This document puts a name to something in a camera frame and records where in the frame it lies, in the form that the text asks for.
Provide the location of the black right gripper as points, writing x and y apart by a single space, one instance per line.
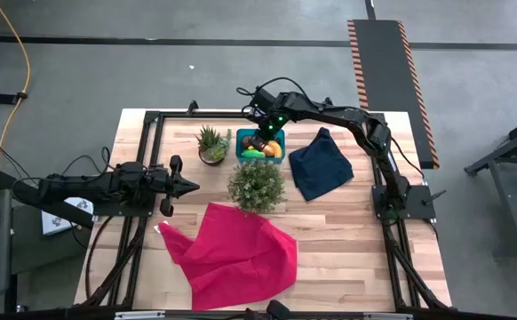
265 121

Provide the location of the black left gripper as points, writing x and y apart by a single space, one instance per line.
163 184

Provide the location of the green toy cucumber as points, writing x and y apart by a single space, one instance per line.
253 154

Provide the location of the brown toy kiwi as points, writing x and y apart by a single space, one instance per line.
245 141

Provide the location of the orange toy mandarin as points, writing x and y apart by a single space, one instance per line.
269 152

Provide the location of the yellow toy banana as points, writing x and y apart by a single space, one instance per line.
278 150

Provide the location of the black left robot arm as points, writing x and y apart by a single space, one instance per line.
85 186

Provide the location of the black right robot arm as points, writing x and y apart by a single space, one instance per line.
343 116

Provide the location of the teal plastic container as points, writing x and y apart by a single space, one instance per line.
238 151

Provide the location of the bushy potted plant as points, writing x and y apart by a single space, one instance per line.
256 186

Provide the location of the potted succulent plant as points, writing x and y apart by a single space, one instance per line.
212 146

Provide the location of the small white tag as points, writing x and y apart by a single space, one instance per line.
157 228

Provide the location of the navy blue cloth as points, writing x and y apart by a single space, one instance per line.
320 164

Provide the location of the red cloth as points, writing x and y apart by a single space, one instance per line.
241 275

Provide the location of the white printed box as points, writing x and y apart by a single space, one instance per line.
63 222

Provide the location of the black striped floor mat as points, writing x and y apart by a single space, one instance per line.
383 66

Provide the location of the black jointed device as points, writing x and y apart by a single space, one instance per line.
278 311

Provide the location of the black aluminium table frame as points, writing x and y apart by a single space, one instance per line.
214 115

